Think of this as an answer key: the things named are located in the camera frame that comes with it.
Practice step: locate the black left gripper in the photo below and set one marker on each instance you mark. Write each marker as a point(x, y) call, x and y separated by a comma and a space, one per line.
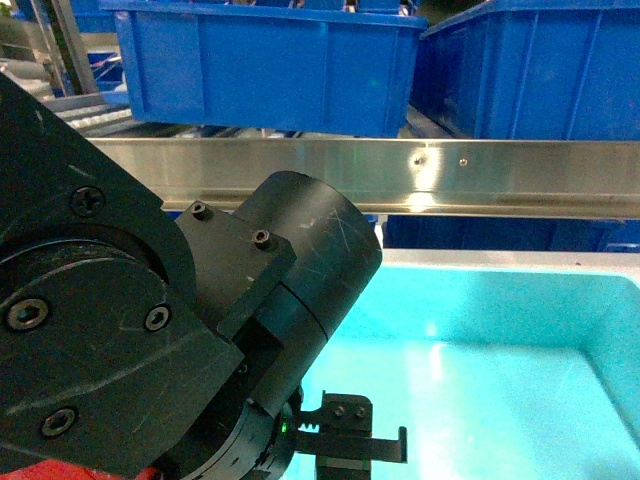
point(337, 435)

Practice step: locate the teal plastic bin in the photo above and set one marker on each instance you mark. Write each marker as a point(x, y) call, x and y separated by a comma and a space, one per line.
point(495, 373)

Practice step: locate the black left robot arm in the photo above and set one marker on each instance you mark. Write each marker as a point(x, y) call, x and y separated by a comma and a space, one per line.
point(139, 345)

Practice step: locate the blue bin on right shelf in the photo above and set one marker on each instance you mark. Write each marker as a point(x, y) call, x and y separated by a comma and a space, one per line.
point(250, 66)

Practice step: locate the stainless right shelf rack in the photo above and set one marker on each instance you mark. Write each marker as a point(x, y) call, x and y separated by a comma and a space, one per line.
point(450, 175)

